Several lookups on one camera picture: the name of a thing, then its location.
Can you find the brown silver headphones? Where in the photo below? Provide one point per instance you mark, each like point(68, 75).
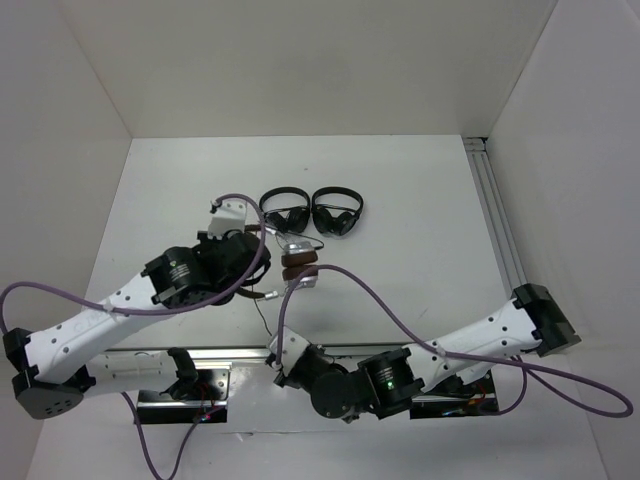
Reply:
point(298, 252)

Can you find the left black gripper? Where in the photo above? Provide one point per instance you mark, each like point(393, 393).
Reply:
point(205, 242)

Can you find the black headphones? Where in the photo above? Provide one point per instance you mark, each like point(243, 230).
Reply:
point(288, 219)
point(335, 220)

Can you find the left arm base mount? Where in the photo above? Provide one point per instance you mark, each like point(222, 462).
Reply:
point(197, 392)

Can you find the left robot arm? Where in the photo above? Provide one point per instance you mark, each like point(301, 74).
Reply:
point(57, 368)

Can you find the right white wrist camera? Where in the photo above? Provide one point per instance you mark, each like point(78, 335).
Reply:
point(293, 348)

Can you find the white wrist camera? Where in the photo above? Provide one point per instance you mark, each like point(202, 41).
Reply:
point(293, 348)
point(226, 216)

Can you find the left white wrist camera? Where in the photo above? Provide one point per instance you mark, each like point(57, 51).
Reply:
point(226, 216)

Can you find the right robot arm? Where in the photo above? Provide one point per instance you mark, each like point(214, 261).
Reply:
point(387, 383)

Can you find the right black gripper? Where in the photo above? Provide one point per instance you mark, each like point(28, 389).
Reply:
point(288, 379)

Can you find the right side aluminium rail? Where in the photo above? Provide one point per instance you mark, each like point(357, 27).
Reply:
point(501, 235)

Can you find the right black headphones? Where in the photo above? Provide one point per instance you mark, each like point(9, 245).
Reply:
point(335, 220)

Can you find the left black headphones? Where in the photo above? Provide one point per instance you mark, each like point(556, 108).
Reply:
point(288, 219)

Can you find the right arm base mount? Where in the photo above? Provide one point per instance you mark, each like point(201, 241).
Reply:
point(451, 399)

